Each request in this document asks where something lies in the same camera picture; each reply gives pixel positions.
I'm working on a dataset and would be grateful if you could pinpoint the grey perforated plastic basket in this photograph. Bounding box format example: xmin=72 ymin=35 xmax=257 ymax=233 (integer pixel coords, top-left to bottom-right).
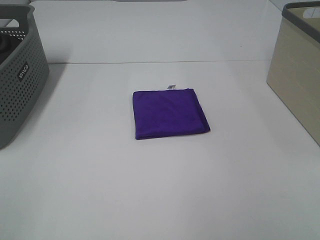
xmin=0 ymin=4 xmax=50 ymax=148

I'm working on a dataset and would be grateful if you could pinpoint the purple towel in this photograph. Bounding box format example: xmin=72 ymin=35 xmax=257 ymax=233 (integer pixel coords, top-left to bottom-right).
xmin=132 ymin=88 xmax=211 ymax=140

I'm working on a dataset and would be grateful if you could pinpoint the beige fabric storage bin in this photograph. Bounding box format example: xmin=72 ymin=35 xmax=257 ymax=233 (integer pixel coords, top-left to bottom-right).
xmin=266 ymin=1 xmax=320 ymax=143

